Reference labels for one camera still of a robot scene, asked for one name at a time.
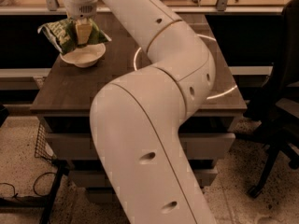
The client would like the bottom grey drawer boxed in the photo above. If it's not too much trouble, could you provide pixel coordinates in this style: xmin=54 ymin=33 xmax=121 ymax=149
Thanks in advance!
xmin=85 ymin=188 xmax=117 ymax=203

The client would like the white paper bowl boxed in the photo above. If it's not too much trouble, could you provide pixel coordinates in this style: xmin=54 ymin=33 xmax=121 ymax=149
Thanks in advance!
xmin=60 ymin=43 xmax=106 ymax=68

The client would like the grey drawer cabinet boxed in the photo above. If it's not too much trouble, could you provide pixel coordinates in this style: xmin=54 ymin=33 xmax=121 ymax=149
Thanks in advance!
xmin=29 ymin=13 xmax=248 ymax=204

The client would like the green jalapeno chip bag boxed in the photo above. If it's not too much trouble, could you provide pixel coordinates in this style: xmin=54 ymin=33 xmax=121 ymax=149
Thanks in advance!
xmin=37 ymin=18 xmax=111 ymax=55

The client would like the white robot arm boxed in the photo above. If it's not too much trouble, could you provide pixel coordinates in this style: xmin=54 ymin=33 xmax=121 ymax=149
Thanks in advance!
xmin=64 ymin=0 xmax=217 ymax=224

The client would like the black office chair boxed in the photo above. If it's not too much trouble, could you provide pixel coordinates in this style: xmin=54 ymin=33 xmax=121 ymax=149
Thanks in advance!
xmin=237 ymin=0 xmax=299 ymax=198

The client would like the black wire mesh basket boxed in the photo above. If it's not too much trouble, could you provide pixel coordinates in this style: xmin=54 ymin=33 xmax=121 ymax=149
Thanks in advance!
xmin=35 ymin=124 xmax=55 ymax=163

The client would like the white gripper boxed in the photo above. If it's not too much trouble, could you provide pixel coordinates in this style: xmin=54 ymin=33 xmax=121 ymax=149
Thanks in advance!
xmin=64 ymin=0 xmax=98 ymax=45

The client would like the black floor cable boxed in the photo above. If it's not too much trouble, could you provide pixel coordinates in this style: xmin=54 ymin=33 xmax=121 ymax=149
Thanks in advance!
xmin=0 ymin=171 xmax=58 ymax=200

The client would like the grey drawer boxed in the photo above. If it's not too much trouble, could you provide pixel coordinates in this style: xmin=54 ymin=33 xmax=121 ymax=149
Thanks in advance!
xmin=85 ymin=188 xmax=117 ymax=203
xmin=46 ymin=133 xmax=235 ymax=160
xmin=69 ymin=167 xmax=218 ymax=188

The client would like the black table leg frame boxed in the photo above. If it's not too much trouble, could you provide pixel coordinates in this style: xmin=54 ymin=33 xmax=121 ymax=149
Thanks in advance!
xmin=0 ymin=161 xmax=70 ymax=224

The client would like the middle grey drawer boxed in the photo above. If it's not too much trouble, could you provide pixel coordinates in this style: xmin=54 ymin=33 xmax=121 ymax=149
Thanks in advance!
xmin=69 ymin=167 xmax=218 ymax=188

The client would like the top grey drawer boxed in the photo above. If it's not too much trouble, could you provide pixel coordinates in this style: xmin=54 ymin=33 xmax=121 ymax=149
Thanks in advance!
xmin=46 ymin=133 xmax=235 ymax=160

